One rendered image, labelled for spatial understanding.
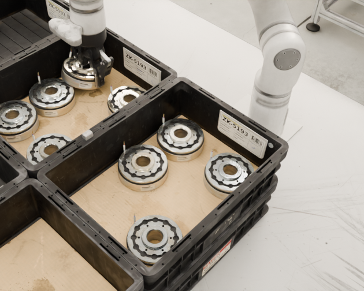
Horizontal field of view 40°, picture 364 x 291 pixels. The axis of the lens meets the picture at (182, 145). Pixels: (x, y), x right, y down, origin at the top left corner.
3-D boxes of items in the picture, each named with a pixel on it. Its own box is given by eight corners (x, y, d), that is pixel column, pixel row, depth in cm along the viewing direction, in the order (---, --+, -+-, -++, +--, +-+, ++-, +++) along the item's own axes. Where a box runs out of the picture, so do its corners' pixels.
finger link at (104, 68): (102, 60, 108) (96, 73, 113) (107, 66, 107) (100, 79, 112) (111, 55, 109) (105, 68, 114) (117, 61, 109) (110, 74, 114)
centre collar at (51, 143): (52, 138, 105) (52, 137, 104) (68, 150, 103) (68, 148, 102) (34, 152, 102) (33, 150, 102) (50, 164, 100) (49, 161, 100)
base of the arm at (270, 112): (263, 116, 135) (273, 67, 122) (286, 137, 130) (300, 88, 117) (237, 130, 131) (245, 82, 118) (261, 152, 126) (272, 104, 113)
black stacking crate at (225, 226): (179, 113, 119) (181, 77, 110) (279, 182, 106) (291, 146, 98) (44, 211, 99) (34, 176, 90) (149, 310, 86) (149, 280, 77)
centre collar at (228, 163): (229, 158, 103) (230, 156, 103) (247, 172, 101) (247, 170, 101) (212, 170, 101) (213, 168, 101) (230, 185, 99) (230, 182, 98)
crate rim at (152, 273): (181, 82, 112) (181, 74, 110) (290, 152, 99) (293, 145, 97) (34, 182, 91) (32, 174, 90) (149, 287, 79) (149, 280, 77)
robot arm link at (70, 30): (47, 29, 105) (43, 3, 100) (88, 10, 111) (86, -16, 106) (73, 48, 101) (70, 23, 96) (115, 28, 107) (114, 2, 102)
